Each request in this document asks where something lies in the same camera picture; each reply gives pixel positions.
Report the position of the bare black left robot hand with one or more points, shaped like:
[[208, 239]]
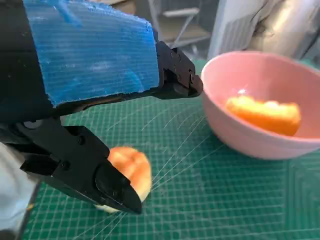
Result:
[[95, 55]]

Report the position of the round toy bread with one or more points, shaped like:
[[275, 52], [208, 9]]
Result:
[[135, 170]]

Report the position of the long twisted toy bread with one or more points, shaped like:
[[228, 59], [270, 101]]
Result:
[[262, 115]]

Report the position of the pink bowl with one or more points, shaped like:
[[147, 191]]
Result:
[[250, 145]]

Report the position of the green cutting mat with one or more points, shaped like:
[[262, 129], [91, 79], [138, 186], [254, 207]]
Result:
[[200, 200]]

